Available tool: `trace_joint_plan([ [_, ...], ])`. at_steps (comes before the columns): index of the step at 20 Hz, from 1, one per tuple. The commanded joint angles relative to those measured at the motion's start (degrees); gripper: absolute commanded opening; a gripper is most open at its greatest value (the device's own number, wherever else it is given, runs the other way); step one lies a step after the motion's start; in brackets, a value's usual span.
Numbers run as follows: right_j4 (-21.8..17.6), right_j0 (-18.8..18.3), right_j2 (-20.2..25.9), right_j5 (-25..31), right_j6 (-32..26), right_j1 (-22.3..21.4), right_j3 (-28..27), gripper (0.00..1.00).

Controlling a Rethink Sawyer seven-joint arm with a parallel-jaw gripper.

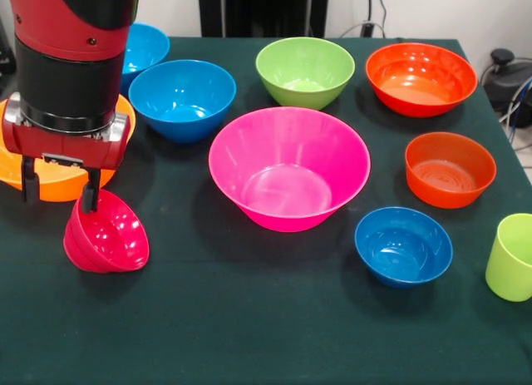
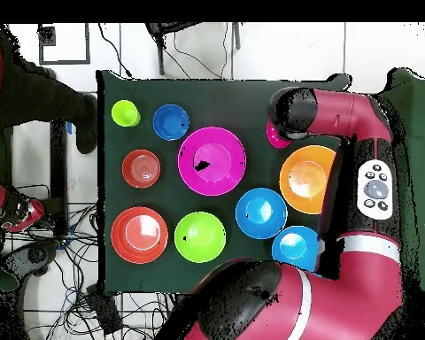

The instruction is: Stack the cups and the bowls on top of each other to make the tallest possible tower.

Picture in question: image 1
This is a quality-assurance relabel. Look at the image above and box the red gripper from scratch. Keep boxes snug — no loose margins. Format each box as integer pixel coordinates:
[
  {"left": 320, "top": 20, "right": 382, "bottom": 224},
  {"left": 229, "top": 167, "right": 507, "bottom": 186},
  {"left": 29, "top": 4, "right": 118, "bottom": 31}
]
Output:
[{"left": 2, "top": 118, "right": 128, "bottom": 215}]

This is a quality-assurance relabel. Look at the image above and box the small crimson red bowl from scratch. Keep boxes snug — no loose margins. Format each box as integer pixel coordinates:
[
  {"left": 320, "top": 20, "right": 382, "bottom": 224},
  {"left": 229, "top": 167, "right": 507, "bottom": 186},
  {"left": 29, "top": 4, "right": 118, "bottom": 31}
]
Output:
[{"left": 62, "top": 188, "right": 150, "bottom": 274}]

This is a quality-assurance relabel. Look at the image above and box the light blue plastic bowl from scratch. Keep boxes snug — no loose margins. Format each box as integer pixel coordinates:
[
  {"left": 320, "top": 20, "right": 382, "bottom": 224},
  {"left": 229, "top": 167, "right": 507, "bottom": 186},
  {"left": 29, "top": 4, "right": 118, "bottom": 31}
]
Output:
[
  {"left": 120, "top": 22, "right": 171, "bottom": 96},
  {"left": 127, "top": 59, "right": 238, "bottom": 144}
]

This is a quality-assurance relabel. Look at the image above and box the large pink plastic bowl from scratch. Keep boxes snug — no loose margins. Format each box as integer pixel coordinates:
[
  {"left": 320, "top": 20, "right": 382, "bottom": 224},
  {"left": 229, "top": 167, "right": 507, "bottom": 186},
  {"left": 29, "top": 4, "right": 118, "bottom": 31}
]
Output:
[{"left": 208, "top": 106, "right": 372, "bottom": 234}]

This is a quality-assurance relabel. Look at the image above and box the large orange plastic bowl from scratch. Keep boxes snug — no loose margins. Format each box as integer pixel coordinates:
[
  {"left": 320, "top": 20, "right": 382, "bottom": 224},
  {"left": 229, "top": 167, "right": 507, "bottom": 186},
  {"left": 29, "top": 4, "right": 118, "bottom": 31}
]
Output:
[{"left": 0, "top": 94, "right": 137, "bottom": 203}]

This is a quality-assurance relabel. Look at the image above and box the dark grey floor equipment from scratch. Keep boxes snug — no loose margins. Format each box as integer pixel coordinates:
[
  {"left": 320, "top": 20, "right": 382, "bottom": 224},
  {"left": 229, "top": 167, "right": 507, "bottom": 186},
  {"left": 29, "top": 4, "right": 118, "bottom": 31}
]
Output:
[{"left": 0, "top": 17, "right": 20, "bottom": 100}]

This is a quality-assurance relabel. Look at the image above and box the dark green tablecloth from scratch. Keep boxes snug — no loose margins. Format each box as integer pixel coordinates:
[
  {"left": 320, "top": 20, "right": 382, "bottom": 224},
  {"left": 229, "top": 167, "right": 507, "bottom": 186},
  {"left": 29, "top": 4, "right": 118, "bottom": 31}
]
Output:
[{"left": 0, "top": 35, "right": 532, "bottom": 385}]

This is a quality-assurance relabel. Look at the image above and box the lime green plastic bowl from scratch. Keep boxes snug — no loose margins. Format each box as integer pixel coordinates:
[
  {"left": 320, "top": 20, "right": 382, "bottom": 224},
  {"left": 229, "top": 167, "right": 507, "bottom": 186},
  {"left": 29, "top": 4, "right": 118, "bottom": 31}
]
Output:
[{"left": 254, "top": 36, "right": 357, "bottom": 111}]

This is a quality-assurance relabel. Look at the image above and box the small dark blue bowl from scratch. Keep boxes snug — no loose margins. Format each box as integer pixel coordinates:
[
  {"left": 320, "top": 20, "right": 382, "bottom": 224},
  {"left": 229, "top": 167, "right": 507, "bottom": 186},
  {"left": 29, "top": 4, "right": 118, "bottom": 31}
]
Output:
[{"left": 353, "top": 206, "right": 454, "bottom": 289}]

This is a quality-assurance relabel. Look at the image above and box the wide red-orange plastic bowl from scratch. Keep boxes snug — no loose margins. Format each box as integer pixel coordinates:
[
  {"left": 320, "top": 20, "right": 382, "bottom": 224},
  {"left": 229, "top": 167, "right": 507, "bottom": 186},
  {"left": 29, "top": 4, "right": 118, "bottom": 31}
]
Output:
[{"left": 365, "top": 42, "right": 479, "bottom": 119}]

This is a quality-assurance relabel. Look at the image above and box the small red-orange plastic bowl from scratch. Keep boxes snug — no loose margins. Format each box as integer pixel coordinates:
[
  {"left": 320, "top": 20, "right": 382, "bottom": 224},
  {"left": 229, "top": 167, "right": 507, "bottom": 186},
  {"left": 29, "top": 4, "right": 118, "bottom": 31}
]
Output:
[{"left": 404, "top": 131, "right": 498, "bottom": 210}]

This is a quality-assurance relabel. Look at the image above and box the black round floor stand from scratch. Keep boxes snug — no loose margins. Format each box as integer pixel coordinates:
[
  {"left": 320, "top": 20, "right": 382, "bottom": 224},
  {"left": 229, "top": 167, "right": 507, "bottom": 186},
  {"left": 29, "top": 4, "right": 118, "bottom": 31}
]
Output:
[{"left": 481, "top": 47, "right": 532, "bottom": 128}]

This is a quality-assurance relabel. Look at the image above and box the lime green plastic cup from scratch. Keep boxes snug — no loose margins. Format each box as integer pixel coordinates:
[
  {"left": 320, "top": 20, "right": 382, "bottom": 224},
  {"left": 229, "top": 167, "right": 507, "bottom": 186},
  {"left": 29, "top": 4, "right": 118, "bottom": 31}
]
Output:
[{"left": 485, "top": 212, "right": 532, "bottom": 303}]

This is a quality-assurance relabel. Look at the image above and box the black pedestal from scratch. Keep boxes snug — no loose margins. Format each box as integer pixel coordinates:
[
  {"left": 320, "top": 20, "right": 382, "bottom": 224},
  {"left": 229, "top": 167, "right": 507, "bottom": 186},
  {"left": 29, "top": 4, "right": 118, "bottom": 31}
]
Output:
[{"left": 197, "top": 0, "right": 330, "bottom": 39}]

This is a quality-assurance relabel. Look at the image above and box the black power plug cable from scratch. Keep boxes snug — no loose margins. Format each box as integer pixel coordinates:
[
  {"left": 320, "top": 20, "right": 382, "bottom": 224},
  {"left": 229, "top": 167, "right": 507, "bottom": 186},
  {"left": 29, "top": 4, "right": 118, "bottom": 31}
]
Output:
[{"left": 360, "top": 0, "right": 388, "bottom": 39}]

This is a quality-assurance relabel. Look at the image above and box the tangle of floor cables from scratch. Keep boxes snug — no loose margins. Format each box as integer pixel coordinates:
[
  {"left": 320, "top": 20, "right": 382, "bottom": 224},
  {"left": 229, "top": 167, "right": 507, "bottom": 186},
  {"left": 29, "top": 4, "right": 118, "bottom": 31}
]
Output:
[{"left": 497, "top": 75, "right": 532, "bottom": 153}]

